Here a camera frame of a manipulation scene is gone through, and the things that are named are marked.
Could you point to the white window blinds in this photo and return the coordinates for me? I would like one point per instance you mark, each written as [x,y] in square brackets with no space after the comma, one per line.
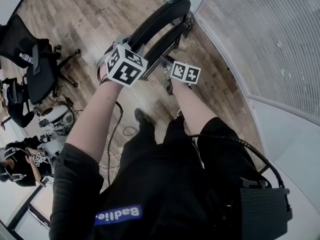
[275,46]

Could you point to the black folding chair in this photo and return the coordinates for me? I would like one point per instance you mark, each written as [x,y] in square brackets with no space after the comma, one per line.
[162,11]

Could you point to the black waist-worn box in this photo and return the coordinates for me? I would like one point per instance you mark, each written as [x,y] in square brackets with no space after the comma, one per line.
[265,214]

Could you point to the person's black trousers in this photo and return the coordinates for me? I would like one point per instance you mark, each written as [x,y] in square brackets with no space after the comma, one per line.
[155,146]

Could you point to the black office chair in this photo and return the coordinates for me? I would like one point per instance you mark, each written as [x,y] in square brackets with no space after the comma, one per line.
[17,104]
[40,79]

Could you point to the person's left forearm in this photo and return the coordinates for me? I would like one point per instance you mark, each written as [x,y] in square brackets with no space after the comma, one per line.
[100,114]

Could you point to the person's left black shoe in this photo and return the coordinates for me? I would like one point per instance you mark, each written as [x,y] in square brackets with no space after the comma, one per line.
[143,116]

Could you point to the clear water bottle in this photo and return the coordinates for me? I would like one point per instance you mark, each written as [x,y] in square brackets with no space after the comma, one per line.
[26,58]

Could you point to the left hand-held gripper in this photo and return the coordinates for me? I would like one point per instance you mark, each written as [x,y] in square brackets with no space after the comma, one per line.
[126,66]

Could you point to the person's right forearm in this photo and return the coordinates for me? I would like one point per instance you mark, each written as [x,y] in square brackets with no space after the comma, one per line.
[192,106]

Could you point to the person's black shirt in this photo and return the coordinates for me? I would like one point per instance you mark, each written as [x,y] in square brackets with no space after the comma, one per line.
[162,196]

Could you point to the person's right black shoe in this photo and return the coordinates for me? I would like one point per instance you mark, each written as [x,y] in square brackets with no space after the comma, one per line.
[180,114]

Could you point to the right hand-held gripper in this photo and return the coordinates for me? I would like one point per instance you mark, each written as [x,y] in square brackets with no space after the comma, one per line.
[186,72]

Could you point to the person's black shoe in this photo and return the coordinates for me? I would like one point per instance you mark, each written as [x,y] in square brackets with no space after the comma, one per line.
[180,114]
[143,116]

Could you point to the white round floor device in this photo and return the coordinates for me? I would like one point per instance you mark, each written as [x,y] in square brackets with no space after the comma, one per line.
[58,116]

